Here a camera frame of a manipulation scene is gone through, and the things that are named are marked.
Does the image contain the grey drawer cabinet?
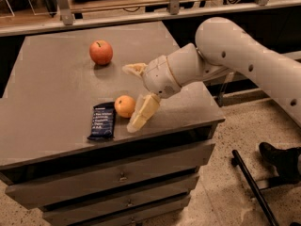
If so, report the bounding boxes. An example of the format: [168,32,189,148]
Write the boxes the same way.
[0,22,224,226]

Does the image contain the metal railing frame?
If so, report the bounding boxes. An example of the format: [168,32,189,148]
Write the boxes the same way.
[0,0,301,37]

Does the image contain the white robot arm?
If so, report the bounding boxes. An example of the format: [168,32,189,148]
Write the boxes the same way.
[122,17,301,133]

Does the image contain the black chair leg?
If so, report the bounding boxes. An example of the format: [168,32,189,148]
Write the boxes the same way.
[231,150,279,226]

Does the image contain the orange fruit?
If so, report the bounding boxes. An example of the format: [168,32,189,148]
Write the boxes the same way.
[114,95,135,118]

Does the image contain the black shoe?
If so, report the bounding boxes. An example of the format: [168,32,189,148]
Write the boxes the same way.
[259,142,301,184]

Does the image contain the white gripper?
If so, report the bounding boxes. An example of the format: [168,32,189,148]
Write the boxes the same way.
[122,56,182,133]

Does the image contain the blue rxbar wrapper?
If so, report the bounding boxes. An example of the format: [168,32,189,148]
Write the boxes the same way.
[87,102,116,140]

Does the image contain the red apple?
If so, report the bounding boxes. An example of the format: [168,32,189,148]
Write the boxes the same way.
[89,40,113,66]

